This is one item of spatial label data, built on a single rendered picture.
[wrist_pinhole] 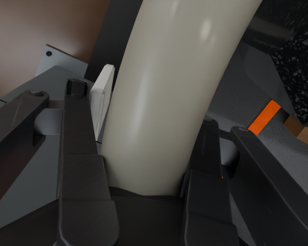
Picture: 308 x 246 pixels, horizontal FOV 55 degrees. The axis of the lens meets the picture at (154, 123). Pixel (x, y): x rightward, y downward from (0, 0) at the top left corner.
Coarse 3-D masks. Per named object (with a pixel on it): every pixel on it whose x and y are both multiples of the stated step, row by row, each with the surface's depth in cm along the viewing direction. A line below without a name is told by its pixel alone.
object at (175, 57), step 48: (144, 0) 8; (192, 0) 7; (240, 0) 7; (144, 48) 8; (192, 48) 7; (144, 96) 8; (192, 96) 8; (144, 144) 8; (192, 144) 9; (144, 192) 9
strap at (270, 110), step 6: (270, 102) 105; (264, 108) 106; (270, 108) 106; (276, 108) 106; (264, 114) 107; (270, 114) 106; (258, 120) 108; (264, 120) 107; (252, 126) 109; (258, 126) 108; (258, 132) 109
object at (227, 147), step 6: (222, 132) 16; (228, 132) 16; (222, 138) 15; (228, 138) 15; (222, 144) 15; (228, 144) 15; (234, 144) 15; (222, 150) 15; (228, 150) 15; (234, 150) 15; (222, 156) 15; (228, 156) 15; (234, 156) 15; (222, 162) 16; (228, 162) 15; (234, 162) 15
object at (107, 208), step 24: (72, 96) 15; (72, 120) 12; (72, 144) 10; (72, 168) 8; (96, 168) 8; (72, 192) 7; (96, 192) 7; (72, 216) 6; (96, 216) 6; (72, 240) 6; (96, 240) 6
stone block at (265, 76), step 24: (264, 0) 60; (288, 0) 49; (264, 24) 55; (288, 24) 45; (240, 48) 71; (264, 48) 51; (288, 48) 44; (264, 72) 56; (288, 72) 45; (288, 96) 47
